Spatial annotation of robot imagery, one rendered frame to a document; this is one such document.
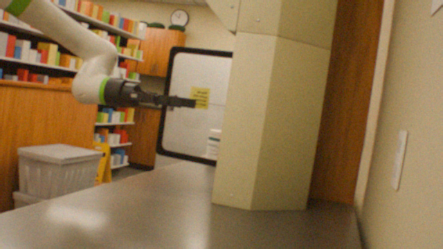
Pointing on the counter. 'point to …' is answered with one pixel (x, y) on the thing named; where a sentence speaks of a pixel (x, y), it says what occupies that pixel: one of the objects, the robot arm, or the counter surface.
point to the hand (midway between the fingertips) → (185, 103)
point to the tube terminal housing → (274, 104)
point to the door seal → (167, 95)
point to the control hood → (227, 12)
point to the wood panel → (347, 99)
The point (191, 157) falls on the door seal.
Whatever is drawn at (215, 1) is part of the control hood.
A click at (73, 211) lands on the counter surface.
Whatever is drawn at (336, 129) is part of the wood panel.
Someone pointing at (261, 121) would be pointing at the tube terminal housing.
